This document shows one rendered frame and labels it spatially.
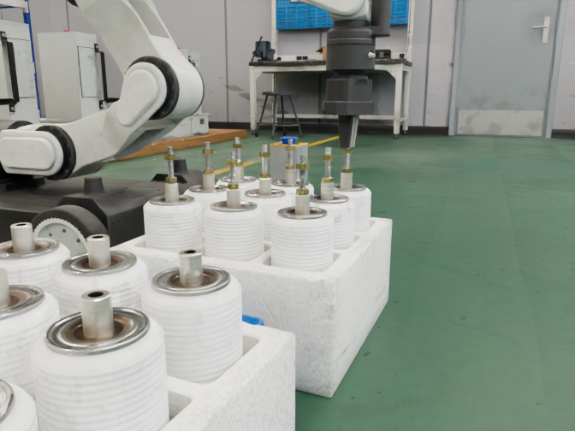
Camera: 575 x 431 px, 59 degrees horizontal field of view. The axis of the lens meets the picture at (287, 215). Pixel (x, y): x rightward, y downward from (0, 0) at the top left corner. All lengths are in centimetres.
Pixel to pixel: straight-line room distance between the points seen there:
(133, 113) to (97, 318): 86
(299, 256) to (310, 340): 12
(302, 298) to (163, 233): 26
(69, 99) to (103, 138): 223
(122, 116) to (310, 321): 71
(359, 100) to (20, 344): 70
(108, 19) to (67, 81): 227
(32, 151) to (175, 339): 102
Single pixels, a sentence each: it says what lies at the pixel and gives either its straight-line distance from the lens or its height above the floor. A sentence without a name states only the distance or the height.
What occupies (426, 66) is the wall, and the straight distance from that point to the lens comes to 588.
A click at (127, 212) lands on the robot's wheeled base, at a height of 17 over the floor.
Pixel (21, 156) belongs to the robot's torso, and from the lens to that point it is 146.
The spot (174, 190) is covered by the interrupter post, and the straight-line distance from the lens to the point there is 87.
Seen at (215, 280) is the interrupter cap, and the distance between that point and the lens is 49.
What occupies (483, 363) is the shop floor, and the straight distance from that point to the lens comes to 92.
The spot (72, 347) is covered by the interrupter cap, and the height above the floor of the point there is 25.
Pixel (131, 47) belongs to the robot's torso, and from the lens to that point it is 128.
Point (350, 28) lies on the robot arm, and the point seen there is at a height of 54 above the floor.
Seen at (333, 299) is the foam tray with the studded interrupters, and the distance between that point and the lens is 71.
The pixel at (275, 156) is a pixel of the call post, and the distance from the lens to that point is 118.
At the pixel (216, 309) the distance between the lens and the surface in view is 47.
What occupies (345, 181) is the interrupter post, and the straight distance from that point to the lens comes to 98.
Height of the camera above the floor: 43
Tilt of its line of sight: 13 degrees down
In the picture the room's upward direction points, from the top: straight up
